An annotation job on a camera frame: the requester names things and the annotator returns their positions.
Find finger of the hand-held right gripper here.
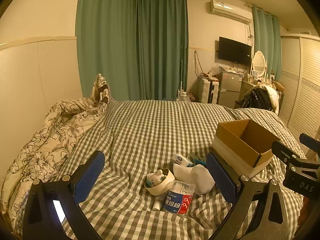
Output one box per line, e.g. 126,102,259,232
299,133,320,153
272,141,307,167

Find floral duvet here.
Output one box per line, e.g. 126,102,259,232
0,97,113,228

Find floral pillow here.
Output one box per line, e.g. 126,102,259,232
89,74,112,104

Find dressing table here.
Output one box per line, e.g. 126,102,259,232
240,79,275,100

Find green curtain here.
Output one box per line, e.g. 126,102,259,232
76,0,138,101
252,5,282,82
135,0,189,101

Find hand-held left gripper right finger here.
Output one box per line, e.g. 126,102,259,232
205,152,299,240

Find white slatted wardrobe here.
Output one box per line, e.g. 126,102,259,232
277,34,320,153

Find black backpack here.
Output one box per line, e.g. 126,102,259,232
239,86,274,111

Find white sock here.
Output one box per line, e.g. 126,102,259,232
172,164,215,197

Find white suitcase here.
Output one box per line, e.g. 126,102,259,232
199,77,219,104

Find wall cables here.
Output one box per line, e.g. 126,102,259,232
194,51,205,77

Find white jacket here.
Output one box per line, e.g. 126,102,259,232
260,84,279,113

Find small white bottle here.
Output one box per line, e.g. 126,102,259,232
147,170,163,185

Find clear cotton swab container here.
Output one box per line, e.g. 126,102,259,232
162,180,196,215

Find white wet wipes packet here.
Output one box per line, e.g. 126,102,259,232
172,154,193,167

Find clear water bottle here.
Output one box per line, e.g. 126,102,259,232
176,91,190,103

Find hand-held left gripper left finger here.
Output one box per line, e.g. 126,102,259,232
22,151,105,240

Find oval white mirror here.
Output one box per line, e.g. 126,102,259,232
251,51,267,82

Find blue packet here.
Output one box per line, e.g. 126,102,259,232
190,154,207,167

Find checked bed sheet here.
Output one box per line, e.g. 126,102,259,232
14,99,309,240

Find white bowl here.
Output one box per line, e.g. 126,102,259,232
144,168,175,196

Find silver small fridge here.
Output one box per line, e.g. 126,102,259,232
219,70,243,105

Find brown cardboard box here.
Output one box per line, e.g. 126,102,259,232
211,119,281,178

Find black wall television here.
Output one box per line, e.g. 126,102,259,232
218,36,252,67

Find white air conditioner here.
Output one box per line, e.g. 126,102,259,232
209,0,253,25

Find small white tube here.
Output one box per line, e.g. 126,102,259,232
153,195,165,211

